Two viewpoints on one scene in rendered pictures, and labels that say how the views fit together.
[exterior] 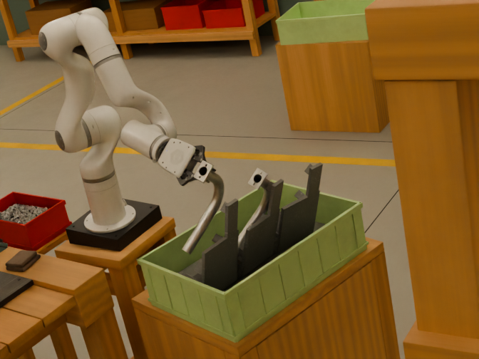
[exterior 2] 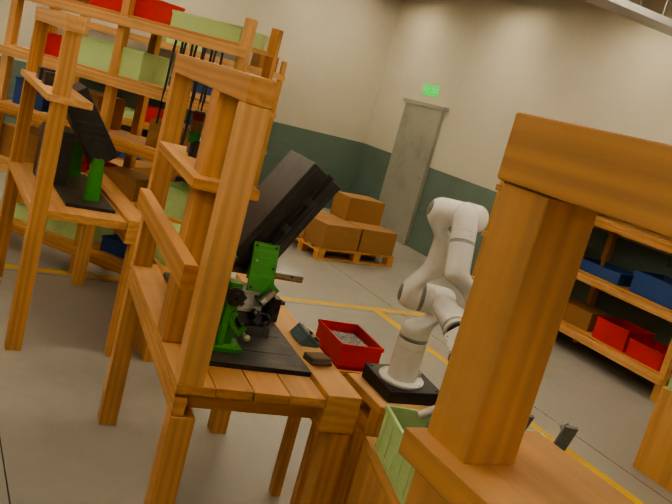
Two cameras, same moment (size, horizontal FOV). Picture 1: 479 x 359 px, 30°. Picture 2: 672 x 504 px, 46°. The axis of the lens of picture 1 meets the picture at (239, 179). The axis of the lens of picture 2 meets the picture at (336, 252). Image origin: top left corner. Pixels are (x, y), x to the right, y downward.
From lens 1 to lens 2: 0.55 m
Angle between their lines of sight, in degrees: 27
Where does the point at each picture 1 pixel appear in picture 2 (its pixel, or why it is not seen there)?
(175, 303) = (388, 455)
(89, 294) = (338, 408)
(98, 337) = (324, 447)
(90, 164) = (410, 324)
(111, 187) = (415, 352)
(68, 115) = (417, 276)
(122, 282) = (373, 426)
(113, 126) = not seen: hidden behind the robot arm
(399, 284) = not seen: outside the picture
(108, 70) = (456, 248)
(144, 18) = (580, 317)
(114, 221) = (401, 379)
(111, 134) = not seen: hidden behind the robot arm
